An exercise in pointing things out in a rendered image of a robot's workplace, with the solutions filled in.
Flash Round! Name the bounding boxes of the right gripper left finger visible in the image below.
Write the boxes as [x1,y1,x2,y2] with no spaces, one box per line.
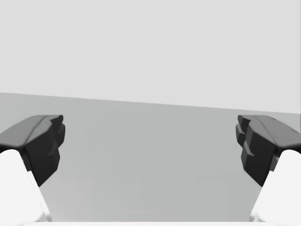
[0,114,66,223]

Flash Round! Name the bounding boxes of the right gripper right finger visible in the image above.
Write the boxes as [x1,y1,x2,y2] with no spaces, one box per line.
[235,114,301,223]

